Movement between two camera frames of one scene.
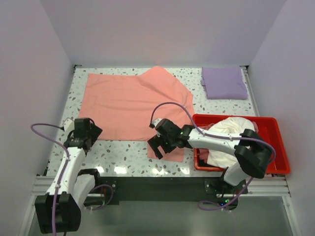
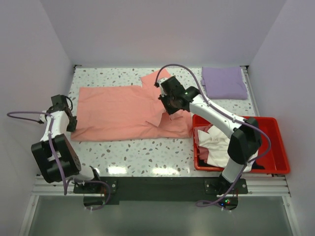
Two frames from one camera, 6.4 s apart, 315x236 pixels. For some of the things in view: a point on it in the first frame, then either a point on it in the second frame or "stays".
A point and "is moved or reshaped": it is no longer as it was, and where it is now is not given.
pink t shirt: x=126 y=107 is moved or reshaped
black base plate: x=168 y=190 stays
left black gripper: x=95 y=132 to x=72 y=128
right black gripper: x=155 y=141 to x=170 y=110
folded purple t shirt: x=224 y=83 stays
